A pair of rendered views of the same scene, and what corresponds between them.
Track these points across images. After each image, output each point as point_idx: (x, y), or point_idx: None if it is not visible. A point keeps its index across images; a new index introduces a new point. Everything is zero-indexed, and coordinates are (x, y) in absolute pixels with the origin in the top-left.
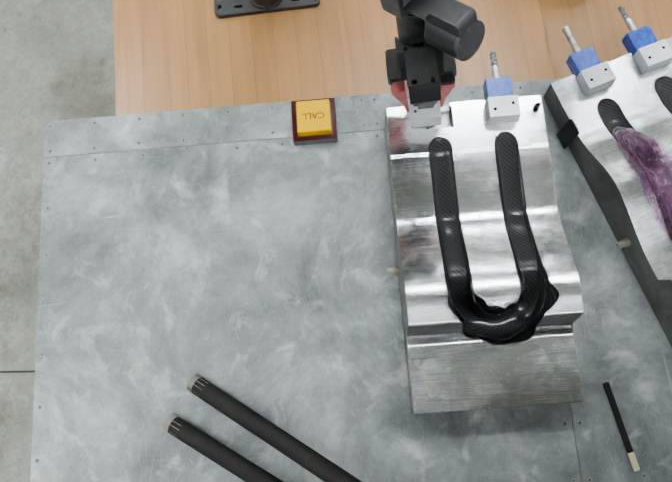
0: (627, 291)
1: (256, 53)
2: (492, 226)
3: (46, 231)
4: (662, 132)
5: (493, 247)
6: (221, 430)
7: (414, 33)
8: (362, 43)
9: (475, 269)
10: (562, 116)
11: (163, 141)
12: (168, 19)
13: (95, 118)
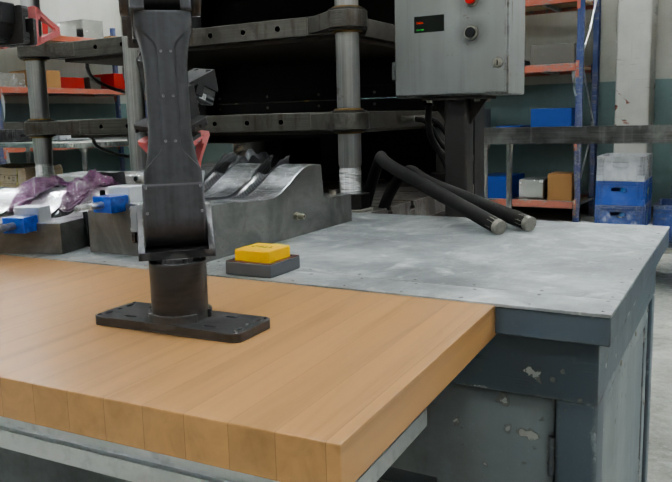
0: None
1: (260, 303)
2: (214, 191)
3: (628, 276)
4: (49, 200)
5: (228, 180)
6: None
7: None
8: (139, 289)
9: (253, 170)
10: (78, 229)
11: (441, 286)
12: (343, 338)
13: (526, 306)
